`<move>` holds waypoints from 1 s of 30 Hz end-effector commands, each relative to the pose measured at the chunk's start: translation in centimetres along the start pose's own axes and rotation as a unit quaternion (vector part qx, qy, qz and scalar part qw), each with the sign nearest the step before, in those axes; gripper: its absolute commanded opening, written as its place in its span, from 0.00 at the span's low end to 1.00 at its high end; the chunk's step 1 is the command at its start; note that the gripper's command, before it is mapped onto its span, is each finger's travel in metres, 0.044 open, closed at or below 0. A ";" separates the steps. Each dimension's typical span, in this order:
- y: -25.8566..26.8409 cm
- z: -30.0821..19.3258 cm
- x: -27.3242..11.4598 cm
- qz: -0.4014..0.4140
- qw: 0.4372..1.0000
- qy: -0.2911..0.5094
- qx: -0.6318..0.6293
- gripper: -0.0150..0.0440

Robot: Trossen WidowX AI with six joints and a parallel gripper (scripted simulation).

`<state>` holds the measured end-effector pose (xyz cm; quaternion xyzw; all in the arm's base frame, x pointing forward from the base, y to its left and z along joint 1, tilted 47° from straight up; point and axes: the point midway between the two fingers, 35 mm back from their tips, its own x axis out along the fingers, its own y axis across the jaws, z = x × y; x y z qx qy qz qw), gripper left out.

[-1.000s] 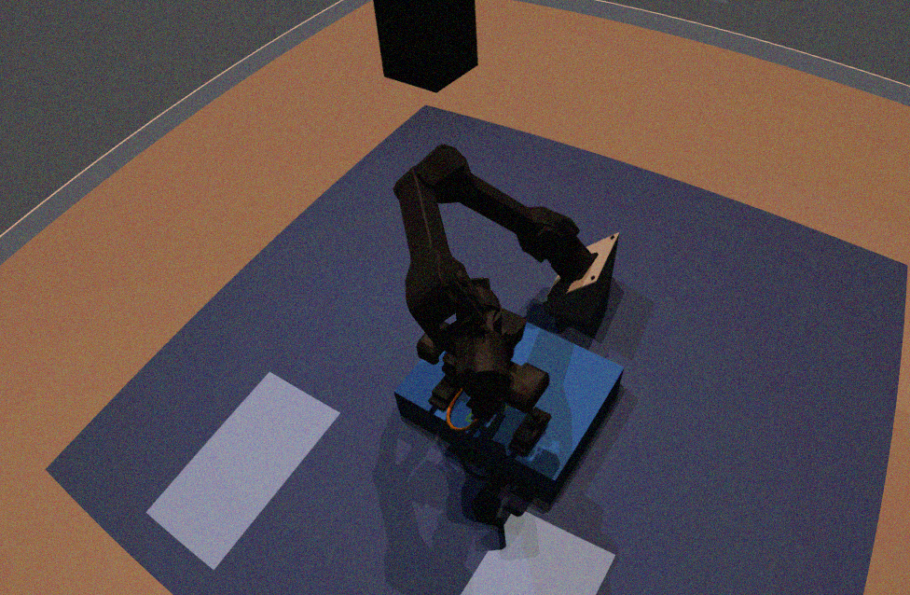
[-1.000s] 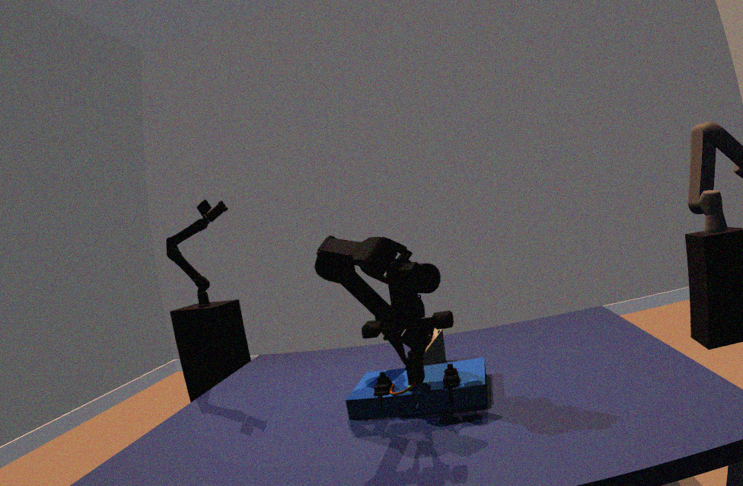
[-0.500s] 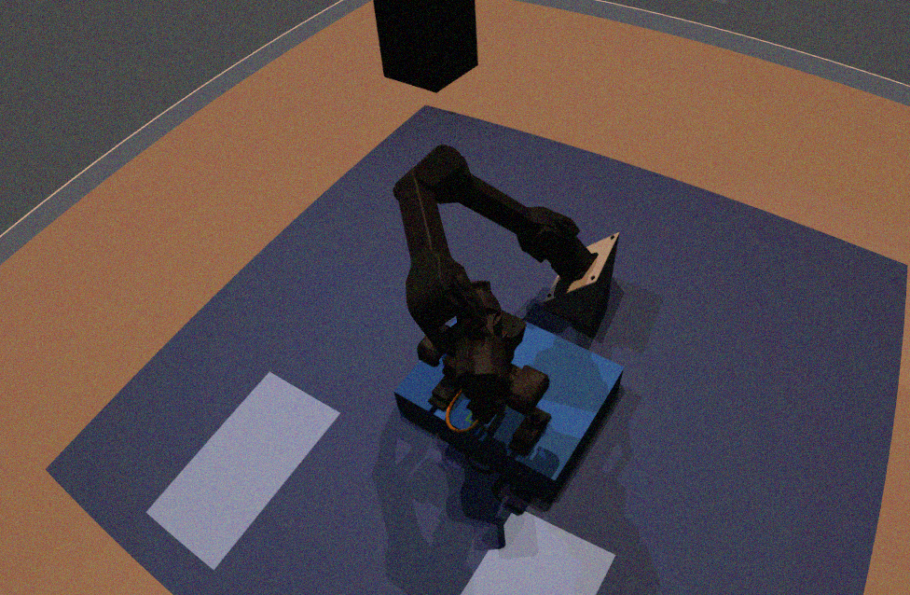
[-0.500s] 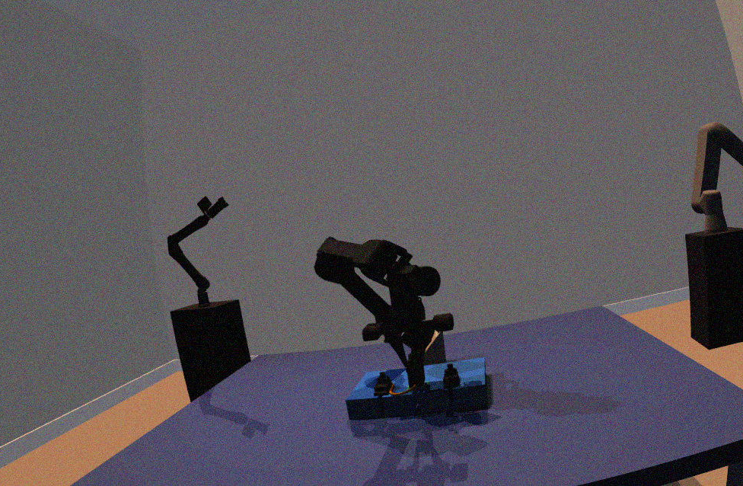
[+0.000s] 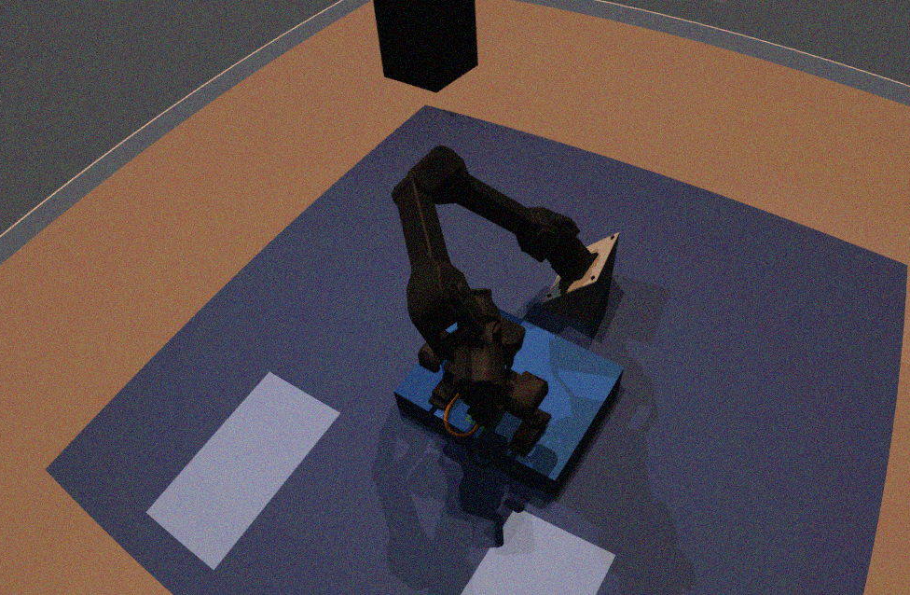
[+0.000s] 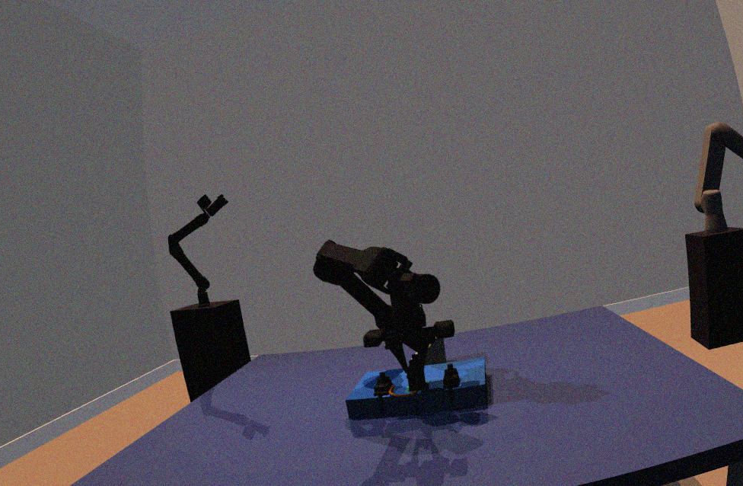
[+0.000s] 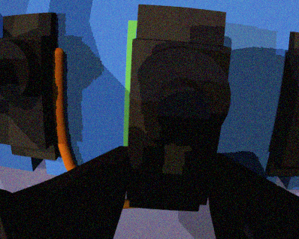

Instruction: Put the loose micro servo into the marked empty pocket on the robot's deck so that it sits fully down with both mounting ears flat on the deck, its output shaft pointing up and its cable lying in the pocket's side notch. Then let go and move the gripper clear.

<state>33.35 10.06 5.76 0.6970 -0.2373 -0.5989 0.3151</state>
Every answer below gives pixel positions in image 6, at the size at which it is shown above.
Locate blue rectangular block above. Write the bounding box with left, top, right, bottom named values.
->
left=346, top=357, right=487, bottom=419

